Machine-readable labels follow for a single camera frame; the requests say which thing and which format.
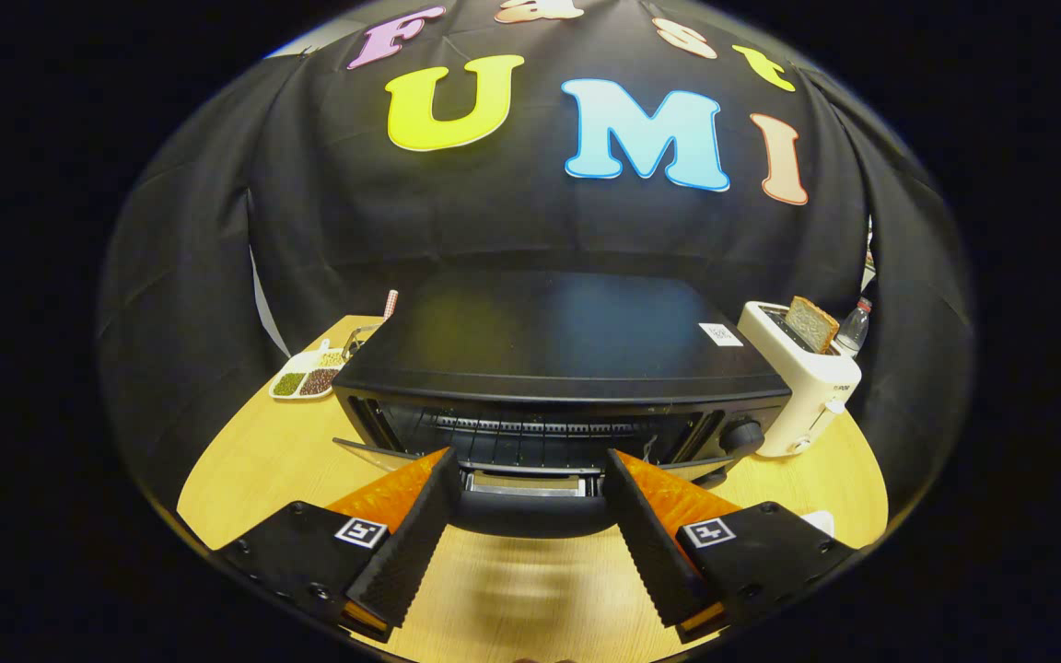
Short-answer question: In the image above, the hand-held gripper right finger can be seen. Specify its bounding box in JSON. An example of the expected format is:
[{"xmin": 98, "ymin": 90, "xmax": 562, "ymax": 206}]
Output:
[{"xmin": 605, "ymin": 448, "xmax": 859, "ymax": 644}]

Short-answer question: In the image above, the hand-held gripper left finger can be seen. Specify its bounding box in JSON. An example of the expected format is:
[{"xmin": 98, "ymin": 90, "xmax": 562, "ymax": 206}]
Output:
[{"xmin": 217, "ymin": 448, "xmax": 460, "ymax": 644}]

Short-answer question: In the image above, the black toaster oven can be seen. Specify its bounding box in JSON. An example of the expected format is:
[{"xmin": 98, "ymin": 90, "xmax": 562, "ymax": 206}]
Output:
[{"xmin": 332, "ymin": 270, "xmax": 791, "ymax": 540}]

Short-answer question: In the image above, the white pop-up toaster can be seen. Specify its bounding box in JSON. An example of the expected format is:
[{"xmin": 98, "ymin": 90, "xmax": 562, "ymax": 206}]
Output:
[{"xmin": 738, "ymin": 300, "xmax": 863, "ymax": 459}]

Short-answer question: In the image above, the white divided bean tray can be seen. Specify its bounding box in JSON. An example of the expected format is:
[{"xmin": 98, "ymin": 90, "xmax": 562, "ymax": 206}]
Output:
[{"xmin": 269, "ymin": 339, "xmax": 352, "ymax": 401}]

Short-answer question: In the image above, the clear glass cup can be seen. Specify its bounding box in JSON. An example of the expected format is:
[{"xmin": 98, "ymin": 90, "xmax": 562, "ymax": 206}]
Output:
[{"xmin": 344, "ymin": 320, "xmax": 386, "ymax": 358}]

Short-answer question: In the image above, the brown bread slice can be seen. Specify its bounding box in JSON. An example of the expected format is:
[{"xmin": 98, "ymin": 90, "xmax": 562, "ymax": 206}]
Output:
[{"xmin": 784, "ymin": 296, "xmax": 841, "ymax": 355}]

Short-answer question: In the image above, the clear water bottle red label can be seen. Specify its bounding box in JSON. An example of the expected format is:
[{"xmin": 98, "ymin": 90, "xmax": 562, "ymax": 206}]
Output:
[{"xmin": 833, "ymin": 297, "xmax": 874, "ymax": 358}]

